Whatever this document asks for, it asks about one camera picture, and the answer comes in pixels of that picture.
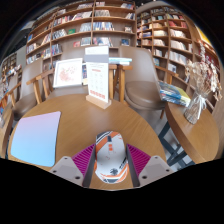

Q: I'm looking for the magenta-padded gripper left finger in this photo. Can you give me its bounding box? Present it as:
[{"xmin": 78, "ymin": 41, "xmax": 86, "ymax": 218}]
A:
[{"xmin": 49, "ymin": 143, "xmax": 97, "ymax": 189}]

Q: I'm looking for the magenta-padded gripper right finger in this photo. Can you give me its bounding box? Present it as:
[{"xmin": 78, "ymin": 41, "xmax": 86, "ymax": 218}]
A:
[{"xmin": 125, "ymin": 143, "xmax": 175, "ymax": 188}]

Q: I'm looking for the white and orange computer mouse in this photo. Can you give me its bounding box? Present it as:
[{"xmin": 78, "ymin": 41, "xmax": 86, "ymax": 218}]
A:
[{"xmin": 93, "ymin": 130, "xmax": 130, "ymax": 184}]

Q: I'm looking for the pastel blue-pink mouse pad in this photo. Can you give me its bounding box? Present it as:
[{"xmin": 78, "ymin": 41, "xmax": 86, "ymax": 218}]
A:
[{"xmin": 10, "ymin": 110, "xmax": 62, "ymax": 168}]

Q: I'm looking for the round wooden side table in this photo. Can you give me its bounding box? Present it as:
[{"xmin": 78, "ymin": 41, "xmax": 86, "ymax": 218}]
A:
[
  {"xmin": 0, "ymin": 106, "xmax": 14, "ymax": 159},
  {"xmin": 164, "ymin": 101, "xmax": 221, "ymax": 164}
]

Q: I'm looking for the colourful stack of books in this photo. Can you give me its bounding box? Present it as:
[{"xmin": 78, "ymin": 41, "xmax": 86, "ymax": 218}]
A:
[{"xmin": 158, "ymin": 80, "xmax": 192, "ymax": 108}]

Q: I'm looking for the white sign in wooden base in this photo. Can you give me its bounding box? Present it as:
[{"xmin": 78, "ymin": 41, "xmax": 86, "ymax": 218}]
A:
[{"xmin": 85, "ymin": 45, "xmax": 113, "ymax": 110}]

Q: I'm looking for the dark blue book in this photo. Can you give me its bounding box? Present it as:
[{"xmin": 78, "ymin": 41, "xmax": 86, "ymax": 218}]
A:
[{"xmin": 81, "ymin": 63, "xmax": 89, "ymax": 86}]

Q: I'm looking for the white framed floral picture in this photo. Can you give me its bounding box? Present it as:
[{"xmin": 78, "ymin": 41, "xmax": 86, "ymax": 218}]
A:
[{"xmin": 52, "ymin": 57, "xmax": 84, "ymax": 89}]

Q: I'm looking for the glass vase with dried flowers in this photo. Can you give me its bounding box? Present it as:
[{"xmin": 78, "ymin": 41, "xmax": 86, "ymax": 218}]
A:
[{"xmin": 183, "ymin": 43, "xmax": 223, "ymax": 125}]

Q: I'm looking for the light blue book stack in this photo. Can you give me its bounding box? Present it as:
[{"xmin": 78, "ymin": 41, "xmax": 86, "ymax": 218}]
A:
[{"xmin": 108, "ymin": 57, "xmax": 133, "ymax": 66}]

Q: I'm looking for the distant wooden shelf unit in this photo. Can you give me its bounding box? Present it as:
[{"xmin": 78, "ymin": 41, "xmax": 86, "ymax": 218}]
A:
[{"xmin": 1, "ymin": 53, "xmax": 18, "ymax": 79}]

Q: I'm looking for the curved wooden bookshelf unit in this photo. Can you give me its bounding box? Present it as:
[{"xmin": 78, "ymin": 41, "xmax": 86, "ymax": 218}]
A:
[{"xmin": 135, "ymin": 6, "xmax": 221, "ymax": 101}]

